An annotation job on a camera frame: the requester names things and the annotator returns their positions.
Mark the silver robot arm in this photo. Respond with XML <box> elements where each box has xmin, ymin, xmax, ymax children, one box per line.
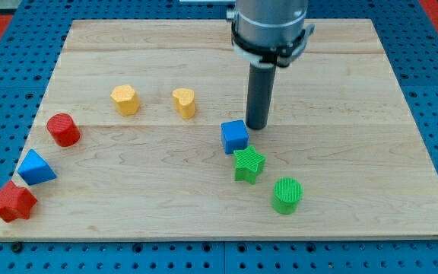
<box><xmin>227</xmin><ymin>0</ymin><xmax>315</xmax><ymax>69</ymax></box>

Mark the green star block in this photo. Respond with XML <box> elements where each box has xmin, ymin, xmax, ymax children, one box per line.
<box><xmin>233</xmin><ymin>145</ymin><xmax>266</xmax><ymax>185</ymax></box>

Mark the green cylinder block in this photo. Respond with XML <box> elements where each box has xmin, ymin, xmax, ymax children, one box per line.
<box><xmin>271</xmin><ymin>177</ymin><xmax>303</xmax><ymax>215</ymax></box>

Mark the yellow hexagon block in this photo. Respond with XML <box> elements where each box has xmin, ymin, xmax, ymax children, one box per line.
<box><xmin>110</xmin><ymin>84</ymin><xmax>140</xmax><ymax>116</ymax></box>

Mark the red star block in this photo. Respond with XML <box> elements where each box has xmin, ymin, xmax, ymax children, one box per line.
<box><xmin>0</xmin><ymin>180</ymin><xmax>38</xmax><ymax>223</ymax></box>

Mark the blue cube block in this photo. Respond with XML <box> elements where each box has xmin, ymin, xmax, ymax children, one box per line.
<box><xmin>221</xmin><ymin>120</ymin><xmax>249</xmax><ymax>155</ymax></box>

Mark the yellow heart block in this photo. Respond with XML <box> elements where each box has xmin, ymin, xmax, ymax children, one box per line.
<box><xmin>172</xmin><ymin>88</ymin><xmax>196</xmax><ymax>119</ymax></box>

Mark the wooden board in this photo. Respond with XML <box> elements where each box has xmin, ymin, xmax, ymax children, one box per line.
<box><xmin>0</xmin><ymin>19</ymin><xmax>438</xmax><ymax>242</ymax></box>

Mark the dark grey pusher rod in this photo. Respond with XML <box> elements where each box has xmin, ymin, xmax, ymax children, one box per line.
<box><xmin>246</xmin><ymin>65</ymin><xmax>276</xmax><ymax>130</ymax></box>

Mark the blue triangle block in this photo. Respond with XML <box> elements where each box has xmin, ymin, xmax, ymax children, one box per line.
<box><xmin>17</xmin><ymin>149</ymin><xmax>57</xmax><ymax>186</ymax></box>

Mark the red cylinder block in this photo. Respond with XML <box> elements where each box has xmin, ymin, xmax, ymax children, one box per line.
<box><xmin>46</xmin><ymin>113</ymin><xmax>81</xmax><ymax>147</ymax></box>

